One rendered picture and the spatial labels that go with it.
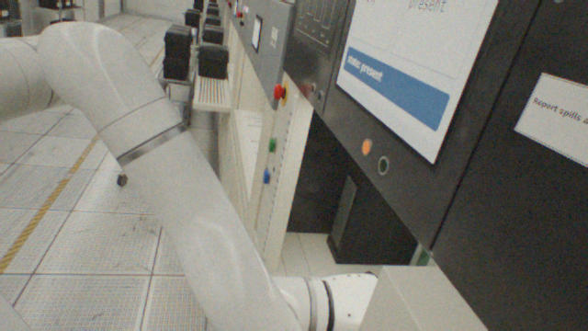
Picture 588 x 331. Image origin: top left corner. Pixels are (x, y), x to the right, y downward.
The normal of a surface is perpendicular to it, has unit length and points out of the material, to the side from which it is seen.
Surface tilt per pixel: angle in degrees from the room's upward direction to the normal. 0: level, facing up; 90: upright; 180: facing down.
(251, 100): 90
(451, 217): 90
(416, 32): 90
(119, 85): 61
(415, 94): 90
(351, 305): 6
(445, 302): 0
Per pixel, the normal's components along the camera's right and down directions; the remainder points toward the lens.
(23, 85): 0.96, 0.15
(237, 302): 0.01, -0.18
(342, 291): 0.19, -0.90
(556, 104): -0.97, -0.09
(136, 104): 0.45, -0.03
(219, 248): -0.18, -0.57
